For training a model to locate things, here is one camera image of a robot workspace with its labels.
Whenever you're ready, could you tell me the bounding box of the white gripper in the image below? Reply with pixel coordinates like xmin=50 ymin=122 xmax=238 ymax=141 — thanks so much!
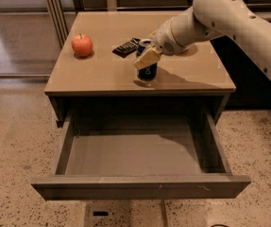
xmin=133 ymin=20 xmax=187 ymax=70

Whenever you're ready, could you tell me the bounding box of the black snack bar packet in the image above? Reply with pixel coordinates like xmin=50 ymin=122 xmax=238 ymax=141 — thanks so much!
xmin=112 ymin=38 xmax=140 ymax=59

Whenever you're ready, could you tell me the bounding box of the blue pepsi can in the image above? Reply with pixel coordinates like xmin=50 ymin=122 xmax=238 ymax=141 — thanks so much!
xmin=135 ymin=38 xmax=159 ymax=81

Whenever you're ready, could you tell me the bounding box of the beige cabinet with top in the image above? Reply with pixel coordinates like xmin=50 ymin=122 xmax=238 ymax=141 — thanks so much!
xmin=44 ymin=11 xmax=235 ymax=120

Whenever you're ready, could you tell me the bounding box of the metal floor outlet plate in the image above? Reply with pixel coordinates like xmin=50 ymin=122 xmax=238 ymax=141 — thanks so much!
xmin=84 ymin=201 xmax=132 ymax=227

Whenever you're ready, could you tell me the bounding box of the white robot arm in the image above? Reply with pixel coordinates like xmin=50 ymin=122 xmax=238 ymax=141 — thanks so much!
xmin=134 ymin=0 xmax=271 ymax=81

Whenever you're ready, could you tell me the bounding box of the white ceramic bowl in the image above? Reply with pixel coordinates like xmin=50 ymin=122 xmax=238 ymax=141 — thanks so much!
xmin=184 ymin=44 xmax=197 ymax=53

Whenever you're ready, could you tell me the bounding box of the open grey top drawer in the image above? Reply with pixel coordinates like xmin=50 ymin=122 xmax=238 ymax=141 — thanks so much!
xmin=31 ymin=111 xmax=251 ymax=201

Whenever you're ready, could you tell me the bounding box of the red apple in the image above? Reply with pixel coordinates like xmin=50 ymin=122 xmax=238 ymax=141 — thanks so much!
xmin=71 ymin=34 xmax=93 ymax=57

